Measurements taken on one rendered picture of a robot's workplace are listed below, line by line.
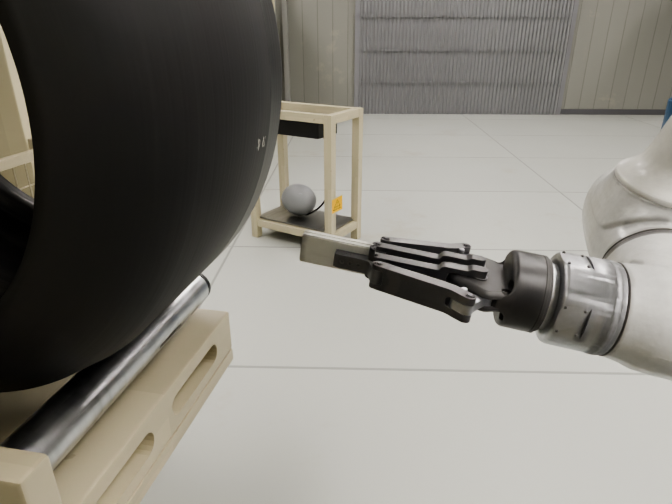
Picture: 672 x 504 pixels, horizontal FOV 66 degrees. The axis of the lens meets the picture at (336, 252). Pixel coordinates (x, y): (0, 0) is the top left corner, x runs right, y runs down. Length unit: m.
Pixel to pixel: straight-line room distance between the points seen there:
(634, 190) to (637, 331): 0.16
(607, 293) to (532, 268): 0.06
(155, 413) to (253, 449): 1.19
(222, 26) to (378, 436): 1.53
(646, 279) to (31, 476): 0.50
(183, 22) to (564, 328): 0.39
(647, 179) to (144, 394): 0.56
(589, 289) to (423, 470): 1.27
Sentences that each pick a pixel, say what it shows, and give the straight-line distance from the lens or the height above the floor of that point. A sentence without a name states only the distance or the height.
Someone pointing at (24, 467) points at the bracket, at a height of 0.95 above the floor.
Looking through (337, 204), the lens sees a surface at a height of 0.30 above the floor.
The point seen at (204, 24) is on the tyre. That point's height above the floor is 1.22.
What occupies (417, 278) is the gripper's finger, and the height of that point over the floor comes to 1.01.
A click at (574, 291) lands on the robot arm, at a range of 0.49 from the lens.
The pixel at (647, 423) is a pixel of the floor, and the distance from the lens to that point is 2.10.
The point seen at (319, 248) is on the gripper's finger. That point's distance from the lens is 0.51.
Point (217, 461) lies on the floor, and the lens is 1.74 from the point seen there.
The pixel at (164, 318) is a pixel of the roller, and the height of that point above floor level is 0.92.
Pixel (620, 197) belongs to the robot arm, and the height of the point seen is 1.06.
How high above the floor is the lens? 1.22
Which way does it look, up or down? 24 degrees down
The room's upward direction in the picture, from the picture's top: straight up
